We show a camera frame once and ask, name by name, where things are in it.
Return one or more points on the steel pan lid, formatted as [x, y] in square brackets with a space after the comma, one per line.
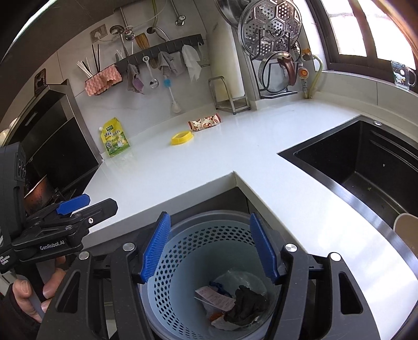
[228, 9]

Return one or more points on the pink white barcode card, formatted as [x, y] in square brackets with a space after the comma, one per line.
[214, 298]

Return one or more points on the blue plastic strip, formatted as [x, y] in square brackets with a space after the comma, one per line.
[222, 287]

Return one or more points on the dark grey cloth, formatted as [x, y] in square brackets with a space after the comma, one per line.
[245, 304]

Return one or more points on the white blue bottle brush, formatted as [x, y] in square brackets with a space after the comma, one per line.
[176, 106]

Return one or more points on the steel steamer plate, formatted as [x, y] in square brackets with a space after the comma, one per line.
[267, 26]

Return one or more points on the red brown snack wrapper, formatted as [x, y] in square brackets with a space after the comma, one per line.
[204, 122]

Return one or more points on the pink wavy sponge cloth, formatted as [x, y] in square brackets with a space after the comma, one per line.
[103, 81]

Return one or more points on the wall socket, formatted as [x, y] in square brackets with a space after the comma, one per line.
[98, 32]

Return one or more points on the yellow green spout pouch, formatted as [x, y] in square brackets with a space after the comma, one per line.
[114, 139]

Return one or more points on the bundle of chopsticks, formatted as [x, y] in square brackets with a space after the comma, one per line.
[96, 62]

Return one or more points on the orange plastic piece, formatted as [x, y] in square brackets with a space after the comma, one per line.
[217, 316]

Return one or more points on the metal cutting board rack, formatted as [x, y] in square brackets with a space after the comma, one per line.
[241, 104]

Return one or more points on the grey blue perforated trash bin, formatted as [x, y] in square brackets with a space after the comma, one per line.
[183, 268]

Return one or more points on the brown cooking pot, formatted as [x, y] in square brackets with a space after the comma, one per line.
[39, 196]

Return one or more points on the beige plastic plate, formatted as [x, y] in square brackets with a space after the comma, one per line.
[406, 229]

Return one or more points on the glass pot lid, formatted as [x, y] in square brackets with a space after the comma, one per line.
[271, 78]

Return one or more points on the white cutting board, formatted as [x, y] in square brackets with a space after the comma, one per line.
[228, 65]

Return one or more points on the white tissue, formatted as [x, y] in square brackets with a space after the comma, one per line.
[223, 324]

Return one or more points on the chrome water valve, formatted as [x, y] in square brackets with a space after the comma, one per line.
[125, 33]

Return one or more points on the black kitchen sink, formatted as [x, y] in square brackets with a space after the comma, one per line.
[359, 163]

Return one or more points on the brown framed window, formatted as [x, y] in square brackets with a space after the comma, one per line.
[359, 29]

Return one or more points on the clear printed cup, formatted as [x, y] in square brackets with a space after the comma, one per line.
[400, 75]

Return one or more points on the dark hook rail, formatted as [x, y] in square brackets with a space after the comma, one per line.
[183, 42]

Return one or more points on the crumpled clear plastic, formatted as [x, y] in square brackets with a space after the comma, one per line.
[241, 278]

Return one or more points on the person's left hand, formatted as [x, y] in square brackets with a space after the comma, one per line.
[21, 291]

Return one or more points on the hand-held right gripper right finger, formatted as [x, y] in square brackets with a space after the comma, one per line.
[264, 248]

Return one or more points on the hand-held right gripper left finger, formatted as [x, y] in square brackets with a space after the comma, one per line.
[156, 248]

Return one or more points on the black range hood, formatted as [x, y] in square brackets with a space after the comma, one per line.
[55, 130]

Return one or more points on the grey purple rag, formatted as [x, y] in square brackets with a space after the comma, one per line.
[135, 81]

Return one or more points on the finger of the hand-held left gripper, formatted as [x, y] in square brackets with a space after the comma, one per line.
[98, 211]
[73, 202]

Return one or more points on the steel spoon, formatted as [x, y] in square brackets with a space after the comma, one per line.
[154, 83]

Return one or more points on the white cloth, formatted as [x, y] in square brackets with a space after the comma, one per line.
[191, 62]

